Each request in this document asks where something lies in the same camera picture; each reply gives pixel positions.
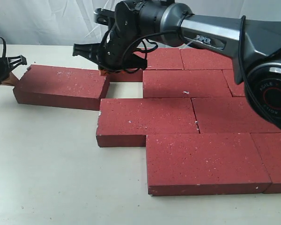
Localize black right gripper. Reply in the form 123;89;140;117
73;25;148;76

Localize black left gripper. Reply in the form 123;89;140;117
0;55;27;86

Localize chipped top brick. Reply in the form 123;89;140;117
96;98;199;147

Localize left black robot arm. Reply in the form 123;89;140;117
0;37;27;87

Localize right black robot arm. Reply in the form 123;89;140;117
73;0;281;130

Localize third row red brick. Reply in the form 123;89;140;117
192;97;281;134

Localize second row right brick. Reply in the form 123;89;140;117
222;70;245;97

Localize white backdrop cloth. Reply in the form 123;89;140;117
0;0;281;45

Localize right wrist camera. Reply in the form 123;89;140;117
94;8;115;30

